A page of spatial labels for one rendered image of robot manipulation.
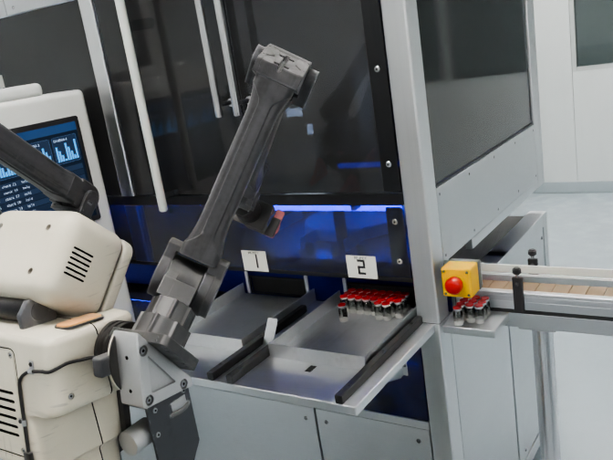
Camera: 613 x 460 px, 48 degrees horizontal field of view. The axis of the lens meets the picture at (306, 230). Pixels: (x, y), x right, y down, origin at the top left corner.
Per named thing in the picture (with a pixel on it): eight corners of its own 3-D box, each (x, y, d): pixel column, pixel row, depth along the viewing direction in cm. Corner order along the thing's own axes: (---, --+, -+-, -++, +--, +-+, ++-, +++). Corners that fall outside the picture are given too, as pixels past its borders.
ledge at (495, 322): (462, 309, 179) (462, 303, 178) (513, 314, 172) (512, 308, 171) (442, 332, 168) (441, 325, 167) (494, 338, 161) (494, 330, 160)
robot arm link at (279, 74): (257, 29, 103) (319, 57, 103) (263, 42, 116) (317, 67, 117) (142, 298, 108) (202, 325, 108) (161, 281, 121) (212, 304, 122)
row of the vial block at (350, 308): (344, 309, 186) (341, 293, 184) (405, 315, 176) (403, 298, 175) (340, 312, 184) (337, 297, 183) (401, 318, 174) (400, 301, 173)
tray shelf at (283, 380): (233, 297, 214) (231, 292, 213) (446, 318, 175) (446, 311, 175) (116, 369, 176) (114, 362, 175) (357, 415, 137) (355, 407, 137)
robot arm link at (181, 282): (151, 300, 104) (184, 315, 104) (180, 245, 109) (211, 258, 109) (149, 318, 112) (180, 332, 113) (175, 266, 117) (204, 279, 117)
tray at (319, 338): (340, 302, 192) (338, 290, 191) (428, 309, 177) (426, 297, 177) (270, 356, 165) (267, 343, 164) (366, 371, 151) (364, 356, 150)
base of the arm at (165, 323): (105, 335, 104) (163, 344, 97) (129, 288, 108) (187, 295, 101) (140, 360, 110) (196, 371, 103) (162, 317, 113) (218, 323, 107)
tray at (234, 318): (244, 293, 211) (242, 282, 210) (316, 299, 196) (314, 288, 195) (167, 340, 184) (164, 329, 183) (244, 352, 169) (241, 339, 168)
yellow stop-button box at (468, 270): (453, 285, 170) (451, 257, 168) (483, 287, 166) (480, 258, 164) (442, 297, 164) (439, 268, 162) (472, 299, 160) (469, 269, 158)
